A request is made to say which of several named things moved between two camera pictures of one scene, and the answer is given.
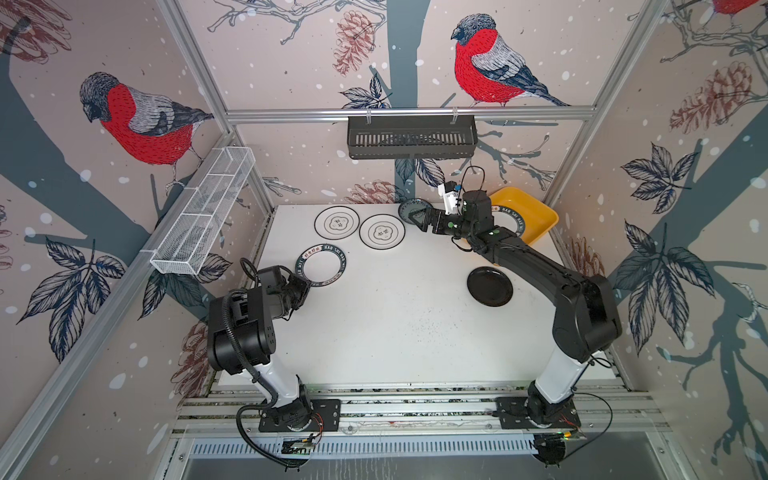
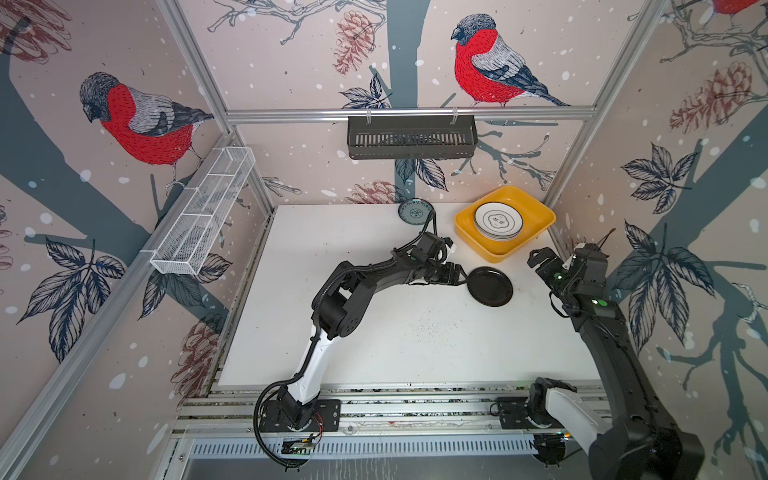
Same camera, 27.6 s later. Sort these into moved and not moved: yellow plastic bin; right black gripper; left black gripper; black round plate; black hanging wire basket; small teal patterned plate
Moved: left black gripper; right black gripper
Not moved: small teal patterned plate; black round plate; black hanging wire basket; yellow plastic bin
